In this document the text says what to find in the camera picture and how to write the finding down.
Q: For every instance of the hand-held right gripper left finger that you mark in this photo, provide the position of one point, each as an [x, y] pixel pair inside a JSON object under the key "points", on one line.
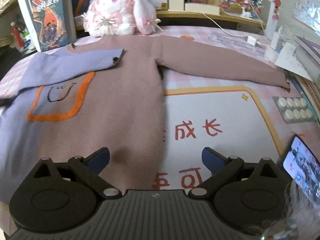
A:
{"points": [[98, 161]]}

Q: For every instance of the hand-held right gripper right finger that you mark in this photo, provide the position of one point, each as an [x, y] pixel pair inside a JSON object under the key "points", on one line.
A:
{"points": [[212, 161]]}

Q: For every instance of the purple and pink sweater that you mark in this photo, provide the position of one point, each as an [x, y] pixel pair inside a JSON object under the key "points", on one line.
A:
{"points": [[120, 100]]}

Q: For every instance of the black smartphone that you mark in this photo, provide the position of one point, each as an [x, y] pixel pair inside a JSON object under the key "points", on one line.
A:
{"points": [[302, 165]]}

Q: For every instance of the white pill blister pack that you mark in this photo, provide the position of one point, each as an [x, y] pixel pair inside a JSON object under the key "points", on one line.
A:
{"points": [[292, 110]]}

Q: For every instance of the grey fuzzy cloth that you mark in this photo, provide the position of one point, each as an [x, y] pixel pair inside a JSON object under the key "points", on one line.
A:
{"points": [[300, 217]]}

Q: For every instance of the white phone charger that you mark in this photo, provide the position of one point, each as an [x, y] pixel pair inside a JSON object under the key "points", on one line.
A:
{"points": [[251, 40]]}

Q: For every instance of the white paper sheet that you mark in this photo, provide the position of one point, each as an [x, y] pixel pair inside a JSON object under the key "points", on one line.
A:
{"points": [[290, 57]]}

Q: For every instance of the small white bottle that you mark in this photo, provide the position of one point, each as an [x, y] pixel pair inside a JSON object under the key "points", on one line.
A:
{"points": [[277, 41]]}

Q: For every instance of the white jar green lid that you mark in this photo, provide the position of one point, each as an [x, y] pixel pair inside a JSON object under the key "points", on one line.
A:
{"points": [[27, 42]]}

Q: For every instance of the dragon cover book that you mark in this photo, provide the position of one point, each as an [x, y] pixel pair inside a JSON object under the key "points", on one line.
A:
{"points": [[50, 22]]}

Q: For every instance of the white pink plush bunny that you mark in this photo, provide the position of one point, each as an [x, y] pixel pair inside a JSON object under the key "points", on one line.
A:
{"points": [[112, 12]]}

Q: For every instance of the red tassel ornament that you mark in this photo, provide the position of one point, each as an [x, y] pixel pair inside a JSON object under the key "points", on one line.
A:
{"points": [[15, 36]]}

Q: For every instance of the flat white box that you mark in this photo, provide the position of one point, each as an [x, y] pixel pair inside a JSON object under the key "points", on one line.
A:
{"points": [[202, 8]]}

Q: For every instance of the white open box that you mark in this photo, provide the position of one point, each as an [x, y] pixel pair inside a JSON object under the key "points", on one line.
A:
{"points": [[175, 1]]}

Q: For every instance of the white printed carton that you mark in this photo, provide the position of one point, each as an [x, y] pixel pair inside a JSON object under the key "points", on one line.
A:
{"points": [[156, 1]]}

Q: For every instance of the wooden bookshelf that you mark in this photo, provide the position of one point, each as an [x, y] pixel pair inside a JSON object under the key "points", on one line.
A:
{"points": [[23, 7]]}

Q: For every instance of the red figure wall sticker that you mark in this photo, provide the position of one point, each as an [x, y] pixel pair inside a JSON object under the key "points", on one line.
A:
{"points": [[277, 3]]}

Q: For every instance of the wall calendar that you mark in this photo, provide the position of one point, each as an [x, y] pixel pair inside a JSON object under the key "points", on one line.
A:
{"points": [[306, 2]]}

